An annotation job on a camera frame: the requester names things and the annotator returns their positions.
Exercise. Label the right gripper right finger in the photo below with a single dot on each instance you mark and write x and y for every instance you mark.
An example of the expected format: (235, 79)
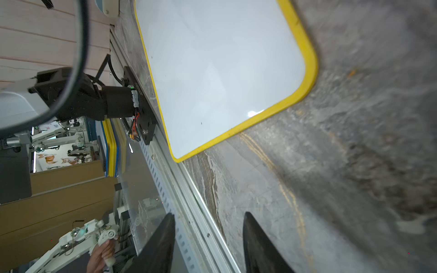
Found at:
(261, 256)

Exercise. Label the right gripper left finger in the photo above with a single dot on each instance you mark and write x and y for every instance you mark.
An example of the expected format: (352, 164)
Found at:
(157, 255)

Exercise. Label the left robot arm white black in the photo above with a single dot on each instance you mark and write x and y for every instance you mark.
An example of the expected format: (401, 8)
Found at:
(61, 94)

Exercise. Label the yellow whiteboard near left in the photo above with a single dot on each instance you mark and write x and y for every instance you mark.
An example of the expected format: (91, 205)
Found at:
(219, 67)

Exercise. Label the person hand background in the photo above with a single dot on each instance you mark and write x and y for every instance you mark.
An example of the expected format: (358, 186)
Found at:
(100, 253)

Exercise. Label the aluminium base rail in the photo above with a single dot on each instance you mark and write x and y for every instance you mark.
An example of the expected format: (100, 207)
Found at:
(154, 185)

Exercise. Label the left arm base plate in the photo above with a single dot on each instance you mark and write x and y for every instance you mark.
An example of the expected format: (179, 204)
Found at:
(144, 121)

